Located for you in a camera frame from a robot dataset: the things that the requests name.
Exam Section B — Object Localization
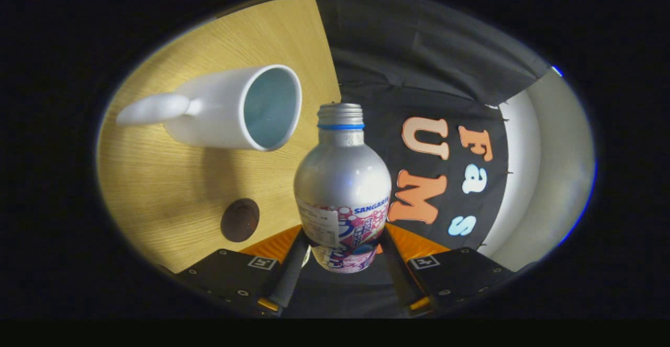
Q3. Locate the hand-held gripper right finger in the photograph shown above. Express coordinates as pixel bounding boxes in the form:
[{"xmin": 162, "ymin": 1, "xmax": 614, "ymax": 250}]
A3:
[{"xmin": 379, "ymin": 224, "xmax": 516, "ymax": 316}]

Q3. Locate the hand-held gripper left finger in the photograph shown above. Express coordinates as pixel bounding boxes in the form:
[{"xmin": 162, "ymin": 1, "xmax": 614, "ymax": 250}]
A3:
[{"xmin": 175, "ymin": 225, "xmax": 312, "ymax": 316}]

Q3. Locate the silver juice bottle printed label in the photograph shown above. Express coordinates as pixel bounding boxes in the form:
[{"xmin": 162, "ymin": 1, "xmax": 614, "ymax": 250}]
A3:
[{"xmin": 293, "ymin": 103, "xmax": 392, "ymax": 274}]

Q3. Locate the white cup with handle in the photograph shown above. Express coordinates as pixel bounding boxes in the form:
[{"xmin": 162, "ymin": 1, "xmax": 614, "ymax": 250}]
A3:
[{"xmin": 116, "ymin": 64, "xmax": 303, "ymax": 152}]

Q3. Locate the wooden table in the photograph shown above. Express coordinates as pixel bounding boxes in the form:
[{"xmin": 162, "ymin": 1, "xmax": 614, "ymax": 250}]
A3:
[{"xmin": 97, "ymin": 0, "xmax": 342, "ymax": 274}]

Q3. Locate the black backdrop cloth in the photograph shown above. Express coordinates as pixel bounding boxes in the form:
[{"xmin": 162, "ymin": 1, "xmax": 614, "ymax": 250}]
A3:
[{"xmin": 283, "ymin": 0, "xmax": 550, "ymax": 319}]

